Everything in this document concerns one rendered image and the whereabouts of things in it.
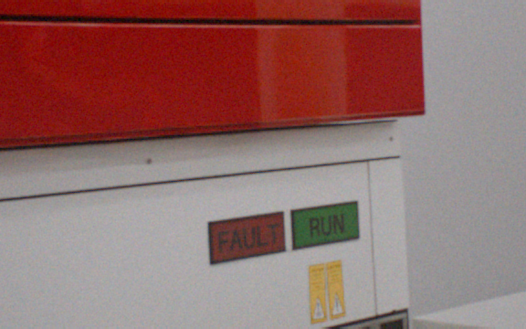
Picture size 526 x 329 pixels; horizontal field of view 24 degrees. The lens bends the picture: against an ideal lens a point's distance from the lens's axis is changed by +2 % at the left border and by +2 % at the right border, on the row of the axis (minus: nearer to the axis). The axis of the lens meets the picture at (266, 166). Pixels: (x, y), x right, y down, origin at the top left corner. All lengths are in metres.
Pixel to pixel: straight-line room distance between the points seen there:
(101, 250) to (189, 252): 0.12
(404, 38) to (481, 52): 2.73
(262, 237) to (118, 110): 0.28
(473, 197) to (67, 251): 3.05
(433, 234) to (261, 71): 2.73
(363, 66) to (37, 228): 0.46
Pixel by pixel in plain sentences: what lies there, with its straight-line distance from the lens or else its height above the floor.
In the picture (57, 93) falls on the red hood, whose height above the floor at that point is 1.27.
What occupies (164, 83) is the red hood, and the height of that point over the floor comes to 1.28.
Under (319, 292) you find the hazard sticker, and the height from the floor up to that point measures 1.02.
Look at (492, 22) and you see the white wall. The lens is 4.31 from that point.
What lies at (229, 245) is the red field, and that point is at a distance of 1.38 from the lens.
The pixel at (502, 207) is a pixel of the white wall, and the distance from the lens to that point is 4.34.
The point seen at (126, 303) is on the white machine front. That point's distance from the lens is 1.30.
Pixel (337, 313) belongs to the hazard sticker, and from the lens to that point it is 1.52.
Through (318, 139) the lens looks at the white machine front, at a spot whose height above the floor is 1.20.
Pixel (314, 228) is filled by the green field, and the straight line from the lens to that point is 1.48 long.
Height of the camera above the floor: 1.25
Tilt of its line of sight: 3 degrees down
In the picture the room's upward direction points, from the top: 3 degrees counter-clockwise
